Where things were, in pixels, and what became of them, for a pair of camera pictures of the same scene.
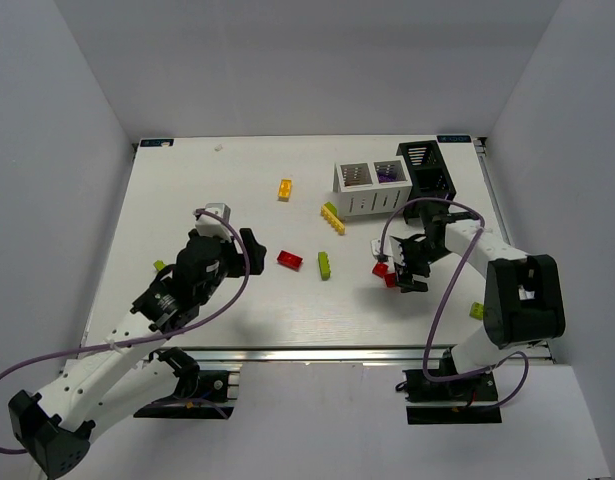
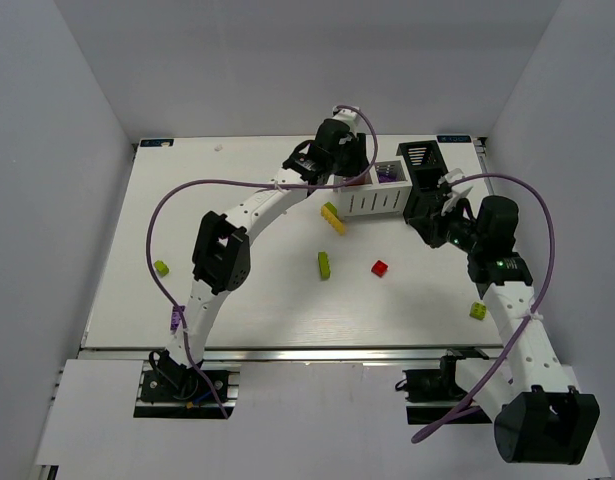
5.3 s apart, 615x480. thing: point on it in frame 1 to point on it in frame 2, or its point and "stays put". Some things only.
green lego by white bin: x=332 y=207 stays put
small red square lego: x=380 y=269 stays put
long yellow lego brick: x=332 y=219 stays put
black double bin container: x=428 y=171 stays put
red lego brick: x=289 y=260 to x=363 y=181
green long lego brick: x=324 y=265 stays put
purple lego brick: x=386 y=178 stays put
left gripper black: x=244 y=255 to x=355 y=163
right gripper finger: x=418 y=286 to x=423 y=211
